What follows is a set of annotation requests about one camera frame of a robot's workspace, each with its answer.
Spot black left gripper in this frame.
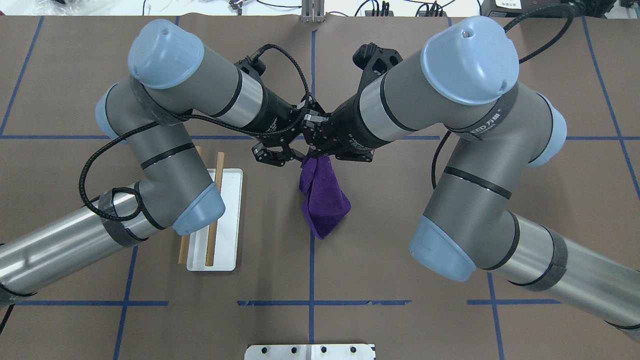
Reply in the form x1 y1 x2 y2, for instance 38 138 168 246
252 89 325 167

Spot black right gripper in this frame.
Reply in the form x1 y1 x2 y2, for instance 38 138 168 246
302 95 377 163

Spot purple microfibre towel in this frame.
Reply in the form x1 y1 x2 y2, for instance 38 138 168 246
299 155 352 239

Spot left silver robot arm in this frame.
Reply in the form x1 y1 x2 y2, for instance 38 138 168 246
0 19 314 306

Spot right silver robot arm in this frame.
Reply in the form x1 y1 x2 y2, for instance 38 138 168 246
305 16 640 342

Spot white towel rack base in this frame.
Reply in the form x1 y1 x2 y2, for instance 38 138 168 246
186 168 244 273

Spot front wooden rack rod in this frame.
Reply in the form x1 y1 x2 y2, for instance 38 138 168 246
205 152 226 267

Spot silver mounting plate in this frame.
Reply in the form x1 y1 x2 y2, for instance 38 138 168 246
244 343 377 360

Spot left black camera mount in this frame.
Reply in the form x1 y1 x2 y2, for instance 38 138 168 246
234 55 266 82

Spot left black braided cable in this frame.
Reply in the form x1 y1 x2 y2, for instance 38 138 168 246
79 44 312 222

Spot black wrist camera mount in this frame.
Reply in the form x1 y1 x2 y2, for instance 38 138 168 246
352 42 403 76

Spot aluminium frame post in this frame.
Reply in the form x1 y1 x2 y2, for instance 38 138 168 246
301 0 326 23

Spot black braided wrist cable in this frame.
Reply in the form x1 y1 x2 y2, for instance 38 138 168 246
431 4 576 191

